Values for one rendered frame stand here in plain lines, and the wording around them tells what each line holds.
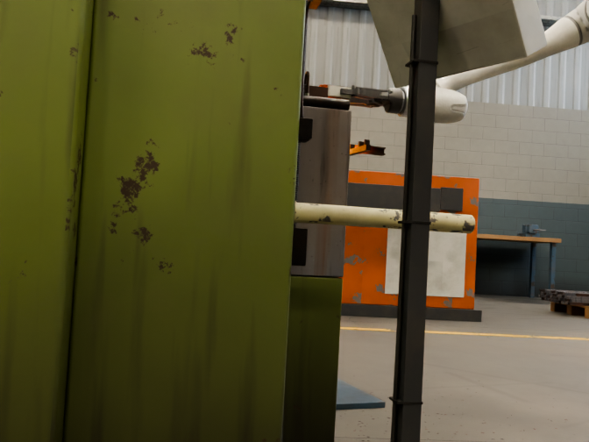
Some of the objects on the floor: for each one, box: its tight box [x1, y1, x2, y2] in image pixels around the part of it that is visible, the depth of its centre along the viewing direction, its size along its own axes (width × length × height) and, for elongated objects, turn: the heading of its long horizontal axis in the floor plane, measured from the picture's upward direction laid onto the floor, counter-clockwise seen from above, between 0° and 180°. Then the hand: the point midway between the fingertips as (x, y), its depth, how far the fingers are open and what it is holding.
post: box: [395, 0, 440, 442], centre depth 123 cm, size 4×4×108 cm
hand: (334, 94), depth 181 cm, fingers open, 6 cm apart
